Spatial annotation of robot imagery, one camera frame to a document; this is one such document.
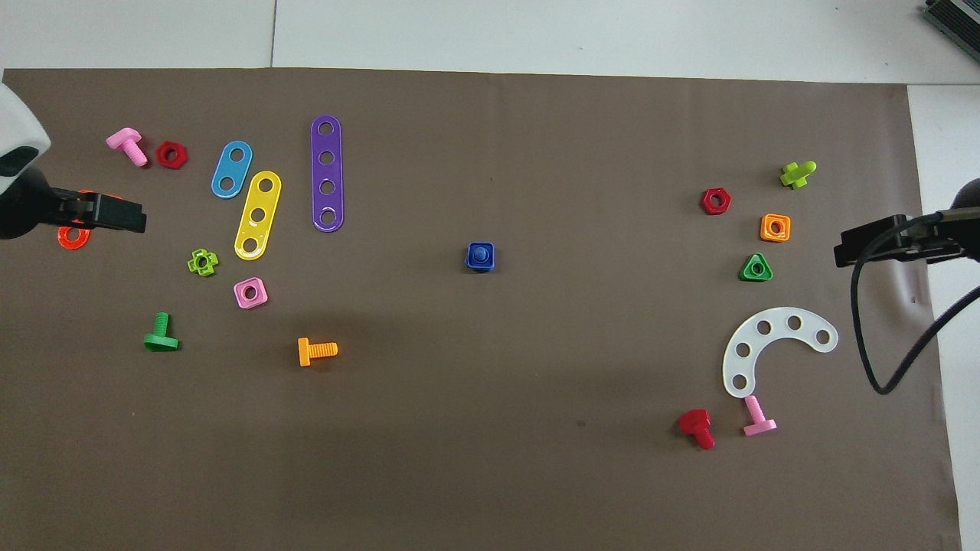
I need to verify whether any orange plastic screw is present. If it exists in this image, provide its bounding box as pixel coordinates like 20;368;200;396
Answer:
297;337;339;368

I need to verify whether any red plastic screw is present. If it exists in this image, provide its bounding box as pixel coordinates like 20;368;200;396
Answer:
678;408;717;451

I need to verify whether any lime green cross-head screw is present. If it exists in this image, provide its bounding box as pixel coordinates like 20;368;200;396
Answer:
779;160;818;190

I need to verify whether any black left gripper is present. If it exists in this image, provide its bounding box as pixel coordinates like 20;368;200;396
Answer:
0;165;148;240

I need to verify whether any orange three-hole corner plate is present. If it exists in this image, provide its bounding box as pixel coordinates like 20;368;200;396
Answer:
57;190;123;251

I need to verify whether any green plastic screw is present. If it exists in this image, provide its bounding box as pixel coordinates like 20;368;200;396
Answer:
143;311;181;353

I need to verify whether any black ribbed device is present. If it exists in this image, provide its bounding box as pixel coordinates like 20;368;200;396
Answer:
921;0;980;43

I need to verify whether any brown table mat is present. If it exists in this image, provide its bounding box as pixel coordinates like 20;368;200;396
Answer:
0;67;962;551

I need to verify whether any green triangular nut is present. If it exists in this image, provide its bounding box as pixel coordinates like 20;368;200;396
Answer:
739;252;774;283

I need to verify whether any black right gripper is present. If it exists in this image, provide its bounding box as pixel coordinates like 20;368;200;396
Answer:
833;178;980;269

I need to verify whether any yellow three-hole strip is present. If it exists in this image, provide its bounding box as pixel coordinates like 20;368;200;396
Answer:
234;170;283;262

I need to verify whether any light blue two-hole strip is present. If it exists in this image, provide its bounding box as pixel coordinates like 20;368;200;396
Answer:
211;140;253;200

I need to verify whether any pink plastic screw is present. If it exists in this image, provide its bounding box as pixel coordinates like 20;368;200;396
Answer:
106;127;149;168
742;394;778;438

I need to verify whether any white curved five-hole strip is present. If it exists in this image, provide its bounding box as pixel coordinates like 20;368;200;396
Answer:
722;307;840;399

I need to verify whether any purple four-hole strip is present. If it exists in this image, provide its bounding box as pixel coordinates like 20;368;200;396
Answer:
310;115;345;233

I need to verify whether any pink square nut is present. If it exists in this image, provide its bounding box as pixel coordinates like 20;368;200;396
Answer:
233;276;270;310

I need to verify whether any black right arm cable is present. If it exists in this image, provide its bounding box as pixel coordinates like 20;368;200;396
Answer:
850;213;980;396

